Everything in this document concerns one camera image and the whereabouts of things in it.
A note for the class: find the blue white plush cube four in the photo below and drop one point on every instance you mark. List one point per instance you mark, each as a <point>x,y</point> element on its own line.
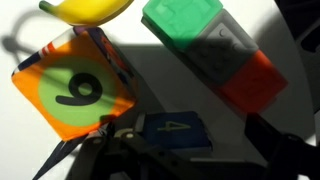
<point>176,130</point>

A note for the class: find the orange plush cube nine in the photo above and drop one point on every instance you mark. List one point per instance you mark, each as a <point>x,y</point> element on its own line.
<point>73,86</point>

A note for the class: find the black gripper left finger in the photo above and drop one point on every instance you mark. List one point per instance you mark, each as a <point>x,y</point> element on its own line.
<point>133,160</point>

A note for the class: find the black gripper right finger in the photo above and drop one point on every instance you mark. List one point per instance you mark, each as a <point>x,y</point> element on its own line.
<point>286,153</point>

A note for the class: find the yellow toy banana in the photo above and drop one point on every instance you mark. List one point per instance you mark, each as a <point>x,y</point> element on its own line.
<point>86,11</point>

